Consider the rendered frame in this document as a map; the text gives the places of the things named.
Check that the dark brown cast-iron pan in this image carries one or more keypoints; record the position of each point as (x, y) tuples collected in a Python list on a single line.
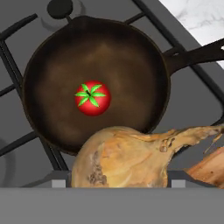
[(128, 73)]

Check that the grey hob with black grates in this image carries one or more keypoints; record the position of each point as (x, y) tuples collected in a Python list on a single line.
[(191, 99)]

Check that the yellow-brown onion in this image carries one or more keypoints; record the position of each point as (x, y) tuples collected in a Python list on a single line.
[(122, 160)]

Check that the red tomato with green stem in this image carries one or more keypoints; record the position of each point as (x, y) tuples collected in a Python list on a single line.
[(96, 105)]

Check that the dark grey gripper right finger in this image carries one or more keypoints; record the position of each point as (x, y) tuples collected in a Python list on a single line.
[(178, 183)]

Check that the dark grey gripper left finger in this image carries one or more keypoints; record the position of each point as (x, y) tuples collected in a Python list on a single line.
[(58, 183)]

